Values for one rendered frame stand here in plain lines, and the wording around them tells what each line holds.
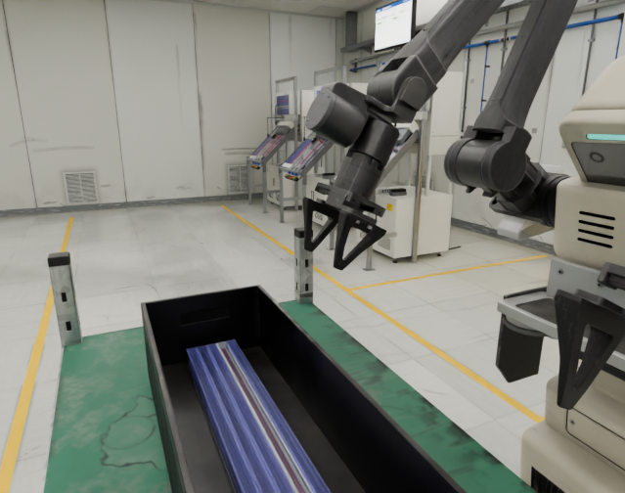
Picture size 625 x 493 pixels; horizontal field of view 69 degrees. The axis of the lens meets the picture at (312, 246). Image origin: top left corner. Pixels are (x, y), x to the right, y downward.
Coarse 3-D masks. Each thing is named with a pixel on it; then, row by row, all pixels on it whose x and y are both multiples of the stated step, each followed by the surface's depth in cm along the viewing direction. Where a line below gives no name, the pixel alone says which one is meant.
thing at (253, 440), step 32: (192, 352) 62; (224, 352) 62; (224, 384) 54; (256, 384) 54; (224, 416) 49; (256, 416) 49; (224, 448) 44; (256, 448) 44; (288, 448) 44; (256, 480) 40; (288, 480) 40; (320, 480) 40
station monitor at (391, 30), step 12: (396, 0) 391; (408, 0) 377; (384, 12) 408; (396, 12) 393; (408, 12) 379; (384, 24) 410; (396, 24) 395; (408, 24) 381; (384, 36) 412; (396, 36) 397; (408, 36) 382; (384, 48) 415
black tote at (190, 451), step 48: (240, 288) 67; (144, 336) 63; (192, 336) 66; (240, 336) 69; (288, 336) 58; (192, 384) 60; (288, 384) 60; (336, 384) 46; (192, 432) 51; (336, 432) 47; (384, 432) 38; (192, 480) 31; (336, 480) 44; (384, 480) 39; (432, 480) 33
